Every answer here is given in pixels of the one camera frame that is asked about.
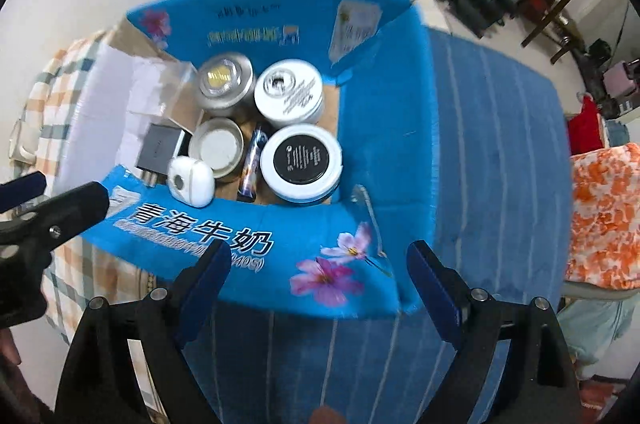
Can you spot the light blue garment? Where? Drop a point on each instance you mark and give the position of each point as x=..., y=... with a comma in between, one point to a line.
x=591, y=326

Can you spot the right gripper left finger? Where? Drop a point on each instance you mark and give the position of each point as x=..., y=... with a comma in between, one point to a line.
x=98, y=382

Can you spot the small purple tube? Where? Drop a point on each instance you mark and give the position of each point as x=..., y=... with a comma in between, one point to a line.
x=247, y=187

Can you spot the black square box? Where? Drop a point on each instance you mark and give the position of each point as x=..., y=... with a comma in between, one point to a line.
x=160, y=144

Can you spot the white jar with printed lid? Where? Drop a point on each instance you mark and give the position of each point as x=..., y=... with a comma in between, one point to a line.
x=290, y=92

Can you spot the silver tin with gold lid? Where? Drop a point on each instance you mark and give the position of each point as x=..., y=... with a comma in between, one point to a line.
x=225, y=86

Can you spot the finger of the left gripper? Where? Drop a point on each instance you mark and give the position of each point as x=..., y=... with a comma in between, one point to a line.
x=55, y=221
x=21, y=190

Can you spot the plaid orange blue cloth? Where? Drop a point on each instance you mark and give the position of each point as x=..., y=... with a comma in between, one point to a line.
x=57, y=108

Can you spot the small gold rimmed tin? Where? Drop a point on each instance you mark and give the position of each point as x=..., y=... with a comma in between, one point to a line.
x=219, y=143

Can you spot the clear acrylic box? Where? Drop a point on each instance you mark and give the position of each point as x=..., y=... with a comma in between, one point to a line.
x=164, y=92

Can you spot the blue striped tablecloth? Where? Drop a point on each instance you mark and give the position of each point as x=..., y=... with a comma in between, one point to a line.
x=503, y=222

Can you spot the blue milk carton box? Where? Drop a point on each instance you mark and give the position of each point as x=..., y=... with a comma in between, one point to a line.
x=353, y=160

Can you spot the orange floral cushion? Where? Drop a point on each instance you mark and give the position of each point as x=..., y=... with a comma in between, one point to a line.
x=604, y=233

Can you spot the white jar with black lid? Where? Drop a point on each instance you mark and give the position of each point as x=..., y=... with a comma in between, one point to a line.
x=302, y=164

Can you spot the pink box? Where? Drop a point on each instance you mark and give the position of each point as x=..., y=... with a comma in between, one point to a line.
x=621, y=81

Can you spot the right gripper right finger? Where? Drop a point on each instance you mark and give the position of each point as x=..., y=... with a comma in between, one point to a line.
x=537, y=385

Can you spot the red cloth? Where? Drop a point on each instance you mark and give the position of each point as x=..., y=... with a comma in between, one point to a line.
x=584, y=129

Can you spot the small white round case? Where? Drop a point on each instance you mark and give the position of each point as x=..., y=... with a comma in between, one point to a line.
x=191, y=181

